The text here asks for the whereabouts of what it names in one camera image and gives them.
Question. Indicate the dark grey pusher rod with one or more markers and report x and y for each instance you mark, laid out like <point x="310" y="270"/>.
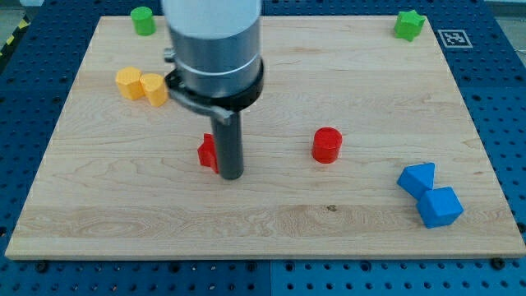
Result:
<point x="228" y="147"/>

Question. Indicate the black clamp ring with bracket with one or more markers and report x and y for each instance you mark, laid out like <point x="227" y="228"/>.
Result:
<point x="213" y="82"/>

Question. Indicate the red star block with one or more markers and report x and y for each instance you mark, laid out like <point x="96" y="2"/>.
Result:
<point x="206" y="153"/>

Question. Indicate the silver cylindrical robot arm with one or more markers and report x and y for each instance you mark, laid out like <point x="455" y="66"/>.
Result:
<point x="223" y="24"/>

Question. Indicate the green star block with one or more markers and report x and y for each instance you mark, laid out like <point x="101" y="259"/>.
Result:
<point x="408" y="25"/>

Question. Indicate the yellow cylinder block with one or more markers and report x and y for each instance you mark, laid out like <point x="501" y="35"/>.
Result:
<point x="154" y="88"/>

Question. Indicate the red cylinder block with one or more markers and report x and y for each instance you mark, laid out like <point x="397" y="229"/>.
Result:
<point x="327" y="142"/>

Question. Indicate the yellow hexagon block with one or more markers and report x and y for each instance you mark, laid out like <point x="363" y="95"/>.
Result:
<point x="128" y="82"/>

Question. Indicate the green cylinder block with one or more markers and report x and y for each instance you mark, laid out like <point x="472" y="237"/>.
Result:
<point x="143" y="21"/>

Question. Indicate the wooden board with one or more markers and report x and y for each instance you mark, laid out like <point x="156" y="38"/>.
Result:
<point x="120" y="179"/>

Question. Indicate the blue triangle block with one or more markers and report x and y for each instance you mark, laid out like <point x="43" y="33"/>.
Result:
<point x="417" y="179"/>

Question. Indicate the blue cube block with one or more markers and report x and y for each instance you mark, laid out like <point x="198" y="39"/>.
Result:
<point x="439" y="207"/>

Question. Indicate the white fiducial marker tag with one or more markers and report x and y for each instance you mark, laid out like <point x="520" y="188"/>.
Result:
<point x="455" y="39"/>

